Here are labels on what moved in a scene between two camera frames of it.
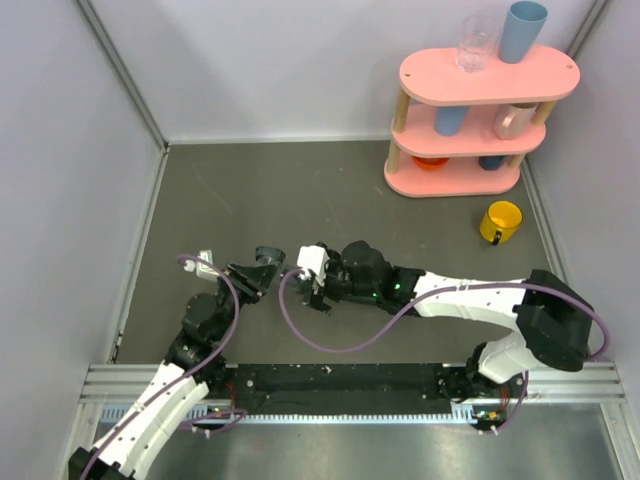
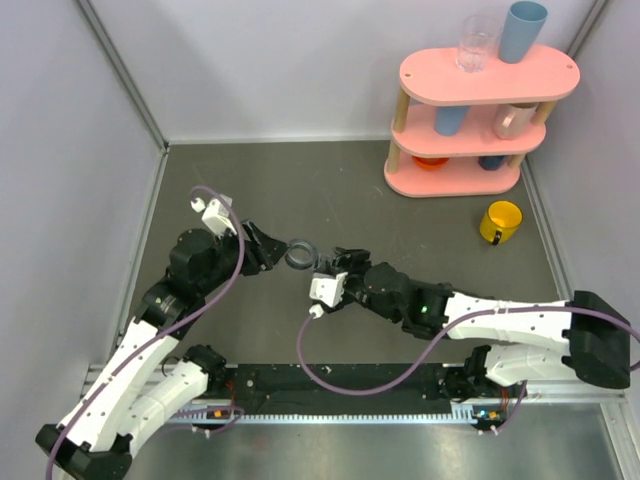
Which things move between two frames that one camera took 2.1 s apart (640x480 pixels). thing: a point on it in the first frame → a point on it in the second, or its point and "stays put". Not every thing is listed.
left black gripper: x=252 y=281 → x=261 y=251
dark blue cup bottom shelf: x=491 y=162 stays put
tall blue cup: x=521 y=30 stays put
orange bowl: x=430 y=163 stays put
